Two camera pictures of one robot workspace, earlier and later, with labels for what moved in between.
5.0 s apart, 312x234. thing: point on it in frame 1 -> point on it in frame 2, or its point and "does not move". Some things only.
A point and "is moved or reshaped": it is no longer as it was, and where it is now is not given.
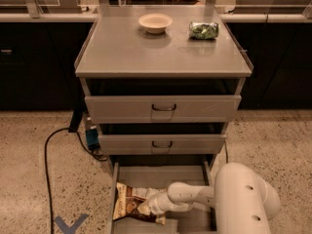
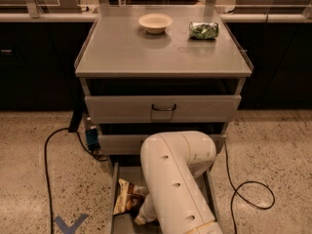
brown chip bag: [127, 201] is moved or reshaped
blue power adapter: [92, 137] does not move
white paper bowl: [155, 22] does not move
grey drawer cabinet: [164, 83] does not move
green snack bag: [204, 30] does not move
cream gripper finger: [144, 208] -> [138, 220]
